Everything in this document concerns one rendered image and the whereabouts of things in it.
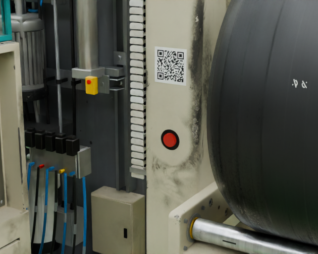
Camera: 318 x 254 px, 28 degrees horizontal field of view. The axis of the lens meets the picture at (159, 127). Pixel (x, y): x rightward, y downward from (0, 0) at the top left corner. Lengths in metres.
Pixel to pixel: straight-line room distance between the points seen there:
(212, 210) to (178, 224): 0.15
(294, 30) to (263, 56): 0.06
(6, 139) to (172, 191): 0.37
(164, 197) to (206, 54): 0.33
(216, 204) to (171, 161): 0.14
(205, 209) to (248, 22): 0.47
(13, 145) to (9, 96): 0.11
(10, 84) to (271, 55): 0.58
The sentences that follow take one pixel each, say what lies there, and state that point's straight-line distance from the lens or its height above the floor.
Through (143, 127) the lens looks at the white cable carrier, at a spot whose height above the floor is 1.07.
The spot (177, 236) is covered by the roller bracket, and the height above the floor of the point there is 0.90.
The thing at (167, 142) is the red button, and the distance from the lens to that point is 1.35.
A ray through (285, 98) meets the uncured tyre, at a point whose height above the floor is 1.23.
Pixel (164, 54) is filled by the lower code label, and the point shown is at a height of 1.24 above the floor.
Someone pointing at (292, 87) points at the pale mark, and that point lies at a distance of 0.99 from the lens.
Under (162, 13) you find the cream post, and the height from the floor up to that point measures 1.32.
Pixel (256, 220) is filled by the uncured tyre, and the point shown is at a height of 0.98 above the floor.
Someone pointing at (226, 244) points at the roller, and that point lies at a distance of 1.27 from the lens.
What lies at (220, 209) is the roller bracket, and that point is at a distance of 1.43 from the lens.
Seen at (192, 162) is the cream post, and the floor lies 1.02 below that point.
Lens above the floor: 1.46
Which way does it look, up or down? 16 degrees down
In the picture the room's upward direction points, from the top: straight up
